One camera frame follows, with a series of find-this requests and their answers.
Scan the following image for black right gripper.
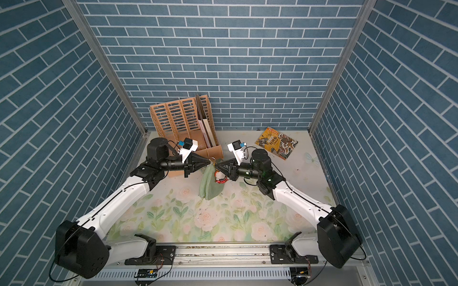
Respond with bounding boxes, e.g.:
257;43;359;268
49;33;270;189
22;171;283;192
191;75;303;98
217;159;263;182

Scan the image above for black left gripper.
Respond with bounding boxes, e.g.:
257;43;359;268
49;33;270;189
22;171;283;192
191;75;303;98
158;153;209;178

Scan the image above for small doll keychain decoration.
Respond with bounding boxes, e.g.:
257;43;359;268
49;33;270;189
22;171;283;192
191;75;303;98
214;170;229;184

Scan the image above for green fabric bag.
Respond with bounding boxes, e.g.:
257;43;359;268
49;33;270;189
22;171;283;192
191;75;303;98
199;158;224;200

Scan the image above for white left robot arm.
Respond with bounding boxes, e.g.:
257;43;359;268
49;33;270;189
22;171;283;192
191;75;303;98
52;137;211;279

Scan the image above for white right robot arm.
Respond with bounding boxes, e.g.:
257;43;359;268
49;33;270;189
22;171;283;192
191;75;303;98
216;149;362;268

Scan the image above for pink folder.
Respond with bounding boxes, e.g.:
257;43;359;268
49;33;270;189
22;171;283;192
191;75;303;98
198;119;212;148

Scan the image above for peach plastic file organizer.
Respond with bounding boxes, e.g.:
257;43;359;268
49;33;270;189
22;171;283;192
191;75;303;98
150;95;223;159

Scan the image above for floral table mat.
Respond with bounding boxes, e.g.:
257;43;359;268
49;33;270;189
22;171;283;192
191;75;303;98
106;131;336;244

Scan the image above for brown cardboard folder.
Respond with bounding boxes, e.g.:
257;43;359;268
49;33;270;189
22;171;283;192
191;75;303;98
195;95;217;147

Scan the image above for colourful comic booklet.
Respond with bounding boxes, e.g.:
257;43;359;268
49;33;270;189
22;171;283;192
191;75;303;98
255;127;298;160

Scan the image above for green circuit board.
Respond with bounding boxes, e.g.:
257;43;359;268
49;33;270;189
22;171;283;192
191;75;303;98
134;269;158;280

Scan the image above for right circuit board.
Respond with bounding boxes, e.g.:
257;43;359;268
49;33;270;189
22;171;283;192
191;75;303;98
289;267;311;286

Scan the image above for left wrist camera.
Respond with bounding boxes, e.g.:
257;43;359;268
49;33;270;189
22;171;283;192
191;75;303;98
178;138;198;163

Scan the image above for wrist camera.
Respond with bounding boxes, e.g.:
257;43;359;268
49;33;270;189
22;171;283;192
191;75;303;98
178;138;198;163
227;140;246;166

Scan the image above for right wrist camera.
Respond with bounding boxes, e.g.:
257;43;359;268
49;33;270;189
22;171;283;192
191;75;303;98
227;140;246;166

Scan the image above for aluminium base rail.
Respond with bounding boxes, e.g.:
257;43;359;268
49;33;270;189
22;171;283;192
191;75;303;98
67;243;378;286

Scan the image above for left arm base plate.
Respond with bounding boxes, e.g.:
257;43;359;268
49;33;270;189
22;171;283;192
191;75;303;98
125;234;177;265

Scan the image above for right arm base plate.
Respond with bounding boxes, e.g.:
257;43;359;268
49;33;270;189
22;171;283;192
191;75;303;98
269;232;321;265

